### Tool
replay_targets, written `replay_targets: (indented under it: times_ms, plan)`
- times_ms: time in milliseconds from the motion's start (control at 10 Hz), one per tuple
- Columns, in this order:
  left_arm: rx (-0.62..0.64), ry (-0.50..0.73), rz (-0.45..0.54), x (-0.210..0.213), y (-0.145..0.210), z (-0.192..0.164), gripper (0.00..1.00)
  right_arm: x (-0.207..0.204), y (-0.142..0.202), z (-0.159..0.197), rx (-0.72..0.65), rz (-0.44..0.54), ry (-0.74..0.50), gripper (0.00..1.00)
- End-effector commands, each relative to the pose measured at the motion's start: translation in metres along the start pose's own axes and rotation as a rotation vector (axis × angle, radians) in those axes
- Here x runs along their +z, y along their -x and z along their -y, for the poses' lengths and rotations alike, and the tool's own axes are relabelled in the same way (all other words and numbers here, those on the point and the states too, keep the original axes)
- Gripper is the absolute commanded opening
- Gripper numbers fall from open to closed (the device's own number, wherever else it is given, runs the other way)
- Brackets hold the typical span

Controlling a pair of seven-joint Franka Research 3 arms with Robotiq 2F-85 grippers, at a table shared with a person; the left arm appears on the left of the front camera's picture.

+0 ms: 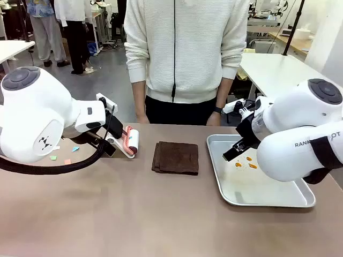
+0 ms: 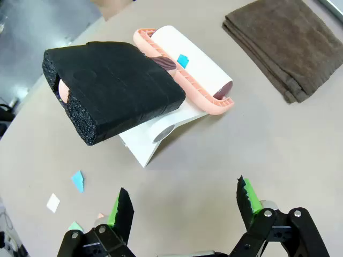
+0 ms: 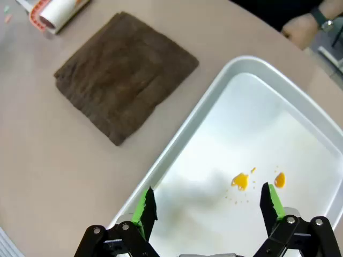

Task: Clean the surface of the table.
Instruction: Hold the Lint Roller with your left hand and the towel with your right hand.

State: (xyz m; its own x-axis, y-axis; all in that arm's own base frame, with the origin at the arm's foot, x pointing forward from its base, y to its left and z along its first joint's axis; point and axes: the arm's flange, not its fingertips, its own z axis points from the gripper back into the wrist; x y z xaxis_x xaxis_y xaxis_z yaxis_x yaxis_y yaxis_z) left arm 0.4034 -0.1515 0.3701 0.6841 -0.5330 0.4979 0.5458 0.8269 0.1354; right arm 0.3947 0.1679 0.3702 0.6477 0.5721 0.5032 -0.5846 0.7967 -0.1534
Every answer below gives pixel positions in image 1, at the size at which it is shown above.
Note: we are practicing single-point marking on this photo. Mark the yellow cloth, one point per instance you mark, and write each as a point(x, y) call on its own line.
point(242, 73)

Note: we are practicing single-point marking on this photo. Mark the orange paper scrap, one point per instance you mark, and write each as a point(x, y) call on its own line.
point(67, 161)

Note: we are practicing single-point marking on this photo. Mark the white knit sweater torso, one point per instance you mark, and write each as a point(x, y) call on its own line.
point(185, 48)

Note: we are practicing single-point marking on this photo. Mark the black tripod pole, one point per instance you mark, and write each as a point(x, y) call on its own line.
point(290, 29)

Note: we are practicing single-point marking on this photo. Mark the white folded stand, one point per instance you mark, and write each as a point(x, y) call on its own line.
point(118, 144)

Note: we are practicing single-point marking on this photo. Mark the white round container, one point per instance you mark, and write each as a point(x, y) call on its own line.
point(303, 33)

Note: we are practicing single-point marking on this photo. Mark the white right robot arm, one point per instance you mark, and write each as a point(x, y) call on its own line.
point(294, 128)

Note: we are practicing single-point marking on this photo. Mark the wooden top workbench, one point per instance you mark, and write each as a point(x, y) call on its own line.
point(297, 44)

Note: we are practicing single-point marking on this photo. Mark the person's left forearm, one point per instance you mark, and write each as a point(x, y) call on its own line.
point(222, 93)

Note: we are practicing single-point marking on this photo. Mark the black stool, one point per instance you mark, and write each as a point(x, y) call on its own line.
point(118, 26)

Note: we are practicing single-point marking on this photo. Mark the person's left hand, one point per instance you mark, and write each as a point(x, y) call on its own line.
point(214, 120)

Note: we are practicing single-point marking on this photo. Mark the small white table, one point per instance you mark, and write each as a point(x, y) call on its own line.
point(13, 49)

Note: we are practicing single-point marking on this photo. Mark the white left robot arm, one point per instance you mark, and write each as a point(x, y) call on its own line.
point(34, 107)

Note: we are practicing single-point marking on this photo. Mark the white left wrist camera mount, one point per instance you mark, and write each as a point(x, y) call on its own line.
point(107, 99)

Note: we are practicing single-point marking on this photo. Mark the blue paper scrap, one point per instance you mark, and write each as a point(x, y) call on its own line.
point(75, 149)

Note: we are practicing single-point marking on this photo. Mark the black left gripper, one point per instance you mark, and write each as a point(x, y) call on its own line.
point(114, 126)

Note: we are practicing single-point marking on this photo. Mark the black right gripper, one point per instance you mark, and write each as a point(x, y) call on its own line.
point(249, 131)

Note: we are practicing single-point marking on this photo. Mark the pink and white lint roller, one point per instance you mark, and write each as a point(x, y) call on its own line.
point(134, 139)

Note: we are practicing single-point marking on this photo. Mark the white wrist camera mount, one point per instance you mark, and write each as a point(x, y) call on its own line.
point(231, 106)
point(107, 99)

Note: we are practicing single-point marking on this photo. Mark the bystander in beige trousers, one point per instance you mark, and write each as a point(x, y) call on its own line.
point(48, 34)

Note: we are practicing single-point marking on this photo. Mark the person's right forearm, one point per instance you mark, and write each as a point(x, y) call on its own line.
point(139, 99)

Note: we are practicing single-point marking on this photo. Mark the black trousers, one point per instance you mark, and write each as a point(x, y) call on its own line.
point(185, 112)

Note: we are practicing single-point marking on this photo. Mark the bystander in black trousers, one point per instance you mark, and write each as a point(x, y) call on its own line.
point(76, 40)

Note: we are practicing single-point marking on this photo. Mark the brown cloth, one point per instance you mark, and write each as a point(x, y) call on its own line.
point(175, 158)

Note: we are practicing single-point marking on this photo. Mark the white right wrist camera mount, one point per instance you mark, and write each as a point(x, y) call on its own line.
point(231, 106)

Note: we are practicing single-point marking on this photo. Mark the blue plastic bag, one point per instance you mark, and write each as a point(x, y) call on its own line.
point(92, 49)

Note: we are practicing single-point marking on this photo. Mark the silver metal tray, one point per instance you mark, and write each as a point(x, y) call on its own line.
point(249, 187)

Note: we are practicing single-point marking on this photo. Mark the person's right hand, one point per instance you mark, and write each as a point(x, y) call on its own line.
point(142, 119)

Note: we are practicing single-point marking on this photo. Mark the black wristwatch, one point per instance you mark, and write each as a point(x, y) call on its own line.
point(218, 110)

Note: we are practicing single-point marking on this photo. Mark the green paper scrap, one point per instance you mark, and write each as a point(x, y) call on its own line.
point(53, 158)

